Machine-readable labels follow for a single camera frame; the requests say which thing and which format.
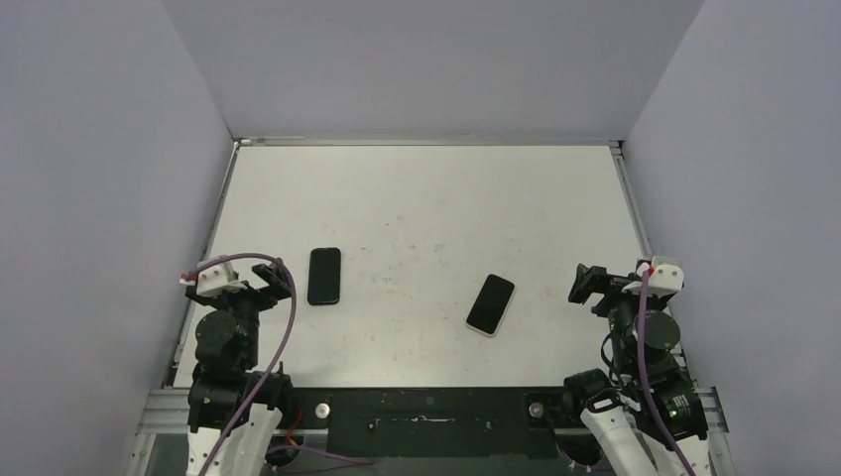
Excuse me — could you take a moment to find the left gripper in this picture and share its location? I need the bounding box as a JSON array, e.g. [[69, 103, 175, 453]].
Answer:
[[190, 257, 292, 367]]

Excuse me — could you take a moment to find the phone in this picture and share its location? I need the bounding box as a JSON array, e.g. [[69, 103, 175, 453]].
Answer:
[[465, 274, 516, 337]]

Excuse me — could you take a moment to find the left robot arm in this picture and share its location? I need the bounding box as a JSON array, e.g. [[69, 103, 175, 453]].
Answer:
[[180, 254, 302, 475]]

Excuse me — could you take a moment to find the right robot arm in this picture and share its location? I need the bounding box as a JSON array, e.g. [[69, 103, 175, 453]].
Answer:
[[560, 257, 712, 475]]

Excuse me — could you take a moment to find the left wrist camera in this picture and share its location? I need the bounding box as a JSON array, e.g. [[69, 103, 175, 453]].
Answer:
[[180, 262, 243, 298]]

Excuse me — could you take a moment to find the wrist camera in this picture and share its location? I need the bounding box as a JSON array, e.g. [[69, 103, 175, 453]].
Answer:
[[180, 262, 243, 298], [622, 256, 684, 297]]

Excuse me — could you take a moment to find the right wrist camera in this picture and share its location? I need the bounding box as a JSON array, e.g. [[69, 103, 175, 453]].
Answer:
[[622, 256, 684, 297]]

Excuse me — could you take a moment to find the aluminium frame rail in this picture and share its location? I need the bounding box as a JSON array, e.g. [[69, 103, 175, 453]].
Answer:
[[135, 387, 729, 434]]

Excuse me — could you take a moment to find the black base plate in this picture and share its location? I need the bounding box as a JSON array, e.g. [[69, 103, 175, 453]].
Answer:
[[271, 387, 601, 461]]

